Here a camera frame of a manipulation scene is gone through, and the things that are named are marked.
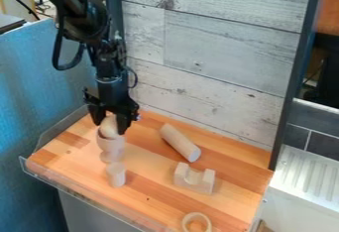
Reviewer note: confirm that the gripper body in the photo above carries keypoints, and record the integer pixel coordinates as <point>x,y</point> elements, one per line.
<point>111,94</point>

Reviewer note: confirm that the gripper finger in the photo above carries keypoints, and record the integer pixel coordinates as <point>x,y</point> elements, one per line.
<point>96,114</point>
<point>123,123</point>

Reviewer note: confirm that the wooden toy egg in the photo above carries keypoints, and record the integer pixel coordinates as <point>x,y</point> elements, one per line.
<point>107,126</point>

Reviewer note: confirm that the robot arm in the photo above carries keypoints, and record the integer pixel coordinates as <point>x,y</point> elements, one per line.
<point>84,14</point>

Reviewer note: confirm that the short wooden cylinder block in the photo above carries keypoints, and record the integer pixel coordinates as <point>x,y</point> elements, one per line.
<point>115,174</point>

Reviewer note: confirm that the long wooden cylinder block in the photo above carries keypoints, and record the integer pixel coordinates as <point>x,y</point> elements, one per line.
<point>179,142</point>

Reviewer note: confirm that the notched wooden block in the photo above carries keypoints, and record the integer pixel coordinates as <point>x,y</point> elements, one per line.
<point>194,178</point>

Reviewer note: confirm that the dish rack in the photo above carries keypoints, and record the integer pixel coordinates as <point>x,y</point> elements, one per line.
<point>306,176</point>

